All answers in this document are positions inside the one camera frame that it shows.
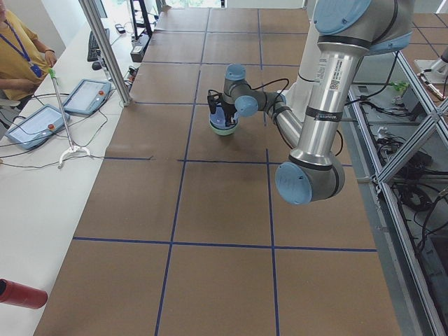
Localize aluminium frame rail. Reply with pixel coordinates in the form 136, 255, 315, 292
346, 52, 447, 335

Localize person in yellow shirt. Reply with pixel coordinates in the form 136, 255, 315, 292
1, 1, 57, 109

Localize black computer mouse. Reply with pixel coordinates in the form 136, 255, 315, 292
92, 61, 102, 71

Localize near blue teach pendant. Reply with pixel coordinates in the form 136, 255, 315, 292
5, 104, 64, 150

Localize black cable bundle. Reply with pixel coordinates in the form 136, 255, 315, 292
370, 125, 448, 253

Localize aluminium frame post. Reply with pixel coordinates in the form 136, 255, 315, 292
79, 0, 132, 106

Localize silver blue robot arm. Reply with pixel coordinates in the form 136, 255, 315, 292
207, 1, 414, 204

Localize blue plastic bowl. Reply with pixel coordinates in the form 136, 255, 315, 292
209, 106, 239, 129

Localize far blue teach pendant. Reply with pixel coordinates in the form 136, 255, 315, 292
63, 79, 111, 116

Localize white reacher grabber tool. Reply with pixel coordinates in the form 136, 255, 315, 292
49, 68, 91, 169

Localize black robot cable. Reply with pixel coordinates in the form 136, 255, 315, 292
248, 78, 291, 92

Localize blue teach pendant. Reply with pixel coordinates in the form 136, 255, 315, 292
63, 79, 111, 116
5, 104, 64, 150

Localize grey power strip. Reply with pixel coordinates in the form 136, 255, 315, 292
130, 34, 150, 63

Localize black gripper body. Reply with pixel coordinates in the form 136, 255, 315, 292
207, 90, 237, 113

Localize green plastic bowl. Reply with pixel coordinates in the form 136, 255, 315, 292
209, 121, 238, 137

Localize black phone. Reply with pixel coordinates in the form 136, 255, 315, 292
115, 24, 126, 34

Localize black keyboard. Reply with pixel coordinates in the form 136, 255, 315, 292
87, 31, 101, 62

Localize red cylinder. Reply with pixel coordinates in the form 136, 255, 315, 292
1, 279, 48, 309

